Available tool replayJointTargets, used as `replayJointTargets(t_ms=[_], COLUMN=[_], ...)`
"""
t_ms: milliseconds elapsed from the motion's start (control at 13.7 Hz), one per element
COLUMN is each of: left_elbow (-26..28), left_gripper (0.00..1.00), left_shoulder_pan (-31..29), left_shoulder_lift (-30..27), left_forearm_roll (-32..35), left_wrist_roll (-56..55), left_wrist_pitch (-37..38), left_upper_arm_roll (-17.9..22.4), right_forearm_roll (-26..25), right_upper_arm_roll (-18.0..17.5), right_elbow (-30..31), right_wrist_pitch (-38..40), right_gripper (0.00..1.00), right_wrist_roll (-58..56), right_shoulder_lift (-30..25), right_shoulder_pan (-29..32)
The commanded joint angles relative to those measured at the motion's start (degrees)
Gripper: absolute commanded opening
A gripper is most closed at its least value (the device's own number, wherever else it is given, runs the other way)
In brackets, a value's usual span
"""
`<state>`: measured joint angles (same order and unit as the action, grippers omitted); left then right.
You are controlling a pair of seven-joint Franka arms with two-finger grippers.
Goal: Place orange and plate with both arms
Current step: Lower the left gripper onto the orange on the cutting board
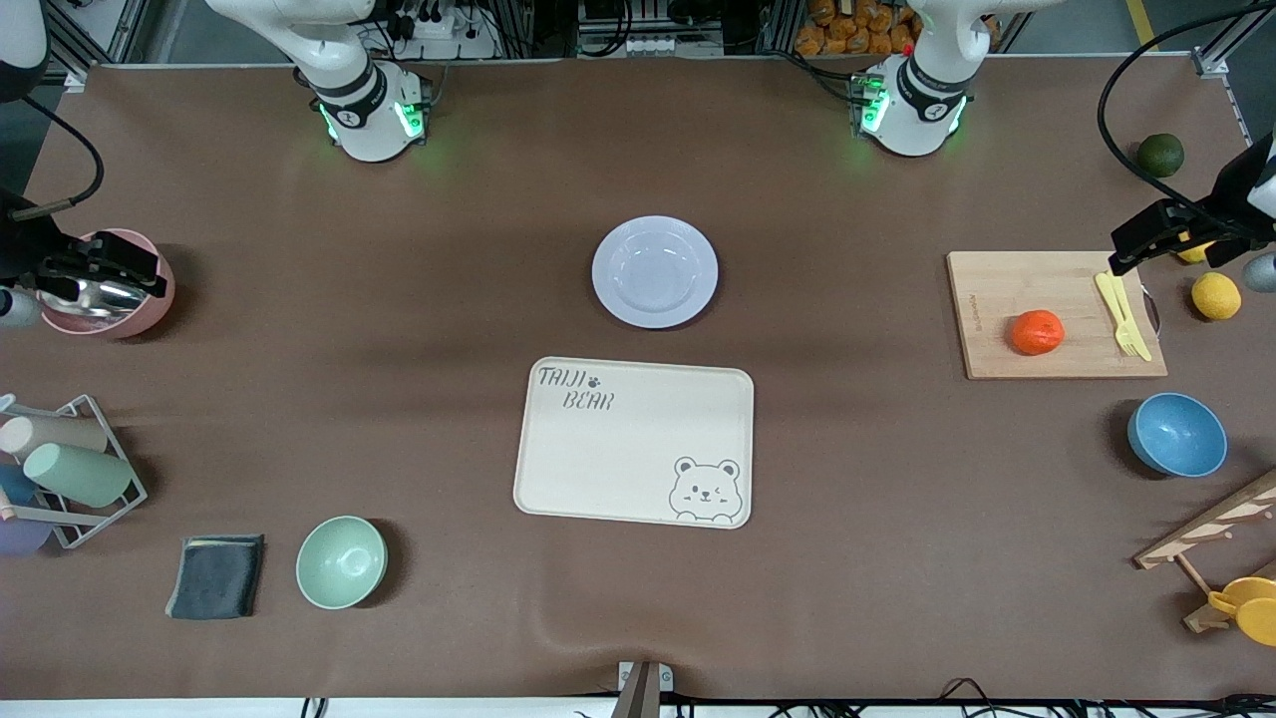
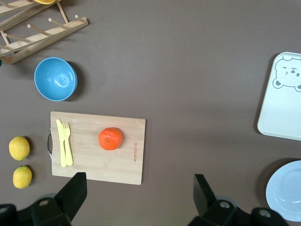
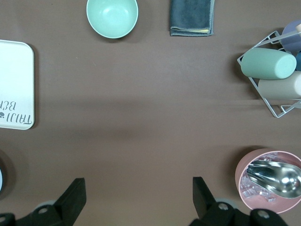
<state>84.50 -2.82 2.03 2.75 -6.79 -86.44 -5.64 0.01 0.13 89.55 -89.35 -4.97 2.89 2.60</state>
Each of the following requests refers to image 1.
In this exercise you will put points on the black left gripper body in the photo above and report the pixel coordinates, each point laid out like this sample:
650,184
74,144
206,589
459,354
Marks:
1233,192

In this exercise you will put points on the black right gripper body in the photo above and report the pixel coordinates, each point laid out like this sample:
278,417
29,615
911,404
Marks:
22,249

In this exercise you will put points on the orange fruit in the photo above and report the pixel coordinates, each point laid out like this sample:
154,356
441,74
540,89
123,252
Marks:
1037,332

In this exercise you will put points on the pale lavender plate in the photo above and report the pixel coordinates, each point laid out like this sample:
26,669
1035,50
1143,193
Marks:
655,271

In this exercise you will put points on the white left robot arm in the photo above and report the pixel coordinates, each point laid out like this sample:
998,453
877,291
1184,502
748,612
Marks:
912,110

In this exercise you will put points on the metal scoop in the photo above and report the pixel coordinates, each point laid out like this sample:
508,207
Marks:
95,299

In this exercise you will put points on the yellow lemon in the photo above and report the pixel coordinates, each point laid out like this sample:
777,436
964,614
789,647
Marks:
1216,296
1194,253

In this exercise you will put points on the pink bowl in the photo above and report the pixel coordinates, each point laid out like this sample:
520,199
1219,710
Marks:
150,309

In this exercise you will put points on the dark green avocado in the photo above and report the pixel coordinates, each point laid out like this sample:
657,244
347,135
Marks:
1160,155

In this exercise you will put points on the yellow plastic knife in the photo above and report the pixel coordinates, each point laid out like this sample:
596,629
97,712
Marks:
1107,294

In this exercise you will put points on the wooden cutting board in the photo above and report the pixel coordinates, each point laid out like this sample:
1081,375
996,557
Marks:
1017,289

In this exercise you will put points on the beige cup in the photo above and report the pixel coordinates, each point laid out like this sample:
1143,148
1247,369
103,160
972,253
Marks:
60,434

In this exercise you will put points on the blue bowl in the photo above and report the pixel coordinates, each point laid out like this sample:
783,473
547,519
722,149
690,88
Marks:
1178,435

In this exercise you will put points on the mint green cup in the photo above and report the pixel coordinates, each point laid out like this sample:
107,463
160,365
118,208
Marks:
80,475

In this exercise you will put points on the blue cup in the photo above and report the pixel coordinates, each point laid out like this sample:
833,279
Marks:
15,485

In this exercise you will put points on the purple cup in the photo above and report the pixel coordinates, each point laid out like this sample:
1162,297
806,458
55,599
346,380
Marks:
20,537

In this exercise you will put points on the wooden drying rack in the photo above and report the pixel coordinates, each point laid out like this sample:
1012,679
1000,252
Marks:
1211,524

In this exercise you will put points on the dark grey folded cloth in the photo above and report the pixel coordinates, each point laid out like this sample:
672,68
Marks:
215,576

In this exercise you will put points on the mint green bowl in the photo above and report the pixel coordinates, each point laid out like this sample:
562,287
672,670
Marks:
341,562

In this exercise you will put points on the yellow mug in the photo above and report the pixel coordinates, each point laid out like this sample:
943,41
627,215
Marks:
1251,608

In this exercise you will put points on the bag of orange pastries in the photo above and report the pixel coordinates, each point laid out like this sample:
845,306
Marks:
857,28

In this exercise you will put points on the white power strip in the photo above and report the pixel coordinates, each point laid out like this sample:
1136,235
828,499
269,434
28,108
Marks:
444,35

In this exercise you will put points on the cream bear print tray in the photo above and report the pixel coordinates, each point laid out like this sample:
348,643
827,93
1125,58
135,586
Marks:
618,449

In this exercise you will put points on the aluminium frame post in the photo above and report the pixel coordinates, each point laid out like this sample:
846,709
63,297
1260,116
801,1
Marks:
1221,45
75,45

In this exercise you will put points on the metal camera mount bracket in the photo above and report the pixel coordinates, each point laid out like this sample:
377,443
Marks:
643,688

